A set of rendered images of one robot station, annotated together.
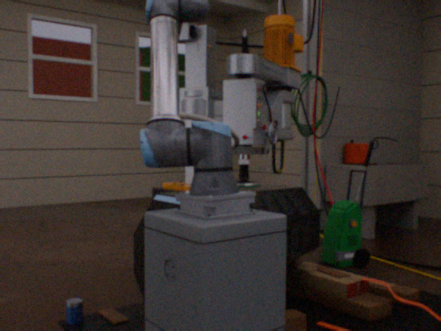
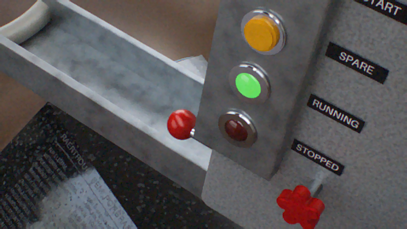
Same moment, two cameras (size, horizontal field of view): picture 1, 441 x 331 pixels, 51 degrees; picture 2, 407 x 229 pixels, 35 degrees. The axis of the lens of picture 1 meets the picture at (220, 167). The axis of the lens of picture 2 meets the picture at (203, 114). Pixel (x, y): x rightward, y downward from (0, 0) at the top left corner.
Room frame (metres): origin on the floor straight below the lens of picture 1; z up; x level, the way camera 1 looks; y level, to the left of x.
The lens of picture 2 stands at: (2.88, -0.62, 1.63)
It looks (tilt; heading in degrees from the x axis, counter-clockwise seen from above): 44 degrees down; 88
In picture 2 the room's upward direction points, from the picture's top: 12 degrees clockwise
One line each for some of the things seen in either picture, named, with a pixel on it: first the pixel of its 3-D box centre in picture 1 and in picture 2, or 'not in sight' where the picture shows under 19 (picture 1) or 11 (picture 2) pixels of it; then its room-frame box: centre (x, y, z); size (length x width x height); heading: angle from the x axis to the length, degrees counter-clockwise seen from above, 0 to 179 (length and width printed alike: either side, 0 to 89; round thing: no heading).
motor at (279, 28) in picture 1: (280, 44); not in sight; (3.63, -0.47, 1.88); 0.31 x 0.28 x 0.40; 63
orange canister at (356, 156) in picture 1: (358, 153); not in sight; (5.97, -1.79, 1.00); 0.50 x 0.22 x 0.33; 128
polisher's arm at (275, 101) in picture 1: (268, 120); not in sight; (3.39, -0.35, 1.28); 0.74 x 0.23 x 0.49; 153
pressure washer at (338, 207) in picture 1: (343, 217); not in sight; (4.26, -1.15, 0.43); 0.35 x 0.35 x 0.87; 21
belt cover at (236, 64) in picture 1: (264, 76); not in sight; (3.36, -0.31, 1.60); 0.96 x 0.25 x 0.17; 153
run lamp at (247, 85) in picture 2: not in sight; (249, 83); (2.92, -0.24, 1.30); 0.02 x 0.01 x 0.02; 153
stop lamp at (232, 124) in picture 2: not in sight; (237, 129); (2.92, -0.24, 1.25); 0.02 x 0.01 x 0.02; 153
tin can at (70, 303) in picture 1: (74, 310); not in sight; (2.81, 0.89, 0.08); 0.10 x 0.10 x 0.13
